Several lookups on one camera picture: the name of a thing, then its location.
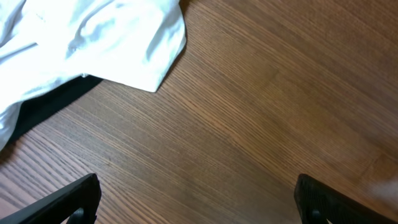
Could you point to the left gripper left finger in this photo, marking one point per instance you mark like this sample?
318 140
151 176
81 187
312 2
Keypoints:
76 202

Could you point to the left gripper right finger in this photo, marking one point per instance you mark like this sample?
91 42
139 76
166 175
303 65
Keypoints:
319 203

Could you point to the black garment under pile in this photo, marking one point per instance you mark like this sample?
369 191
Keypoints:
37 110

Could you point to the white garment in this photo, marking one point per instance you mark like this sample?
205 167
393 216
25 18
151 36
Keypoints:
45 44

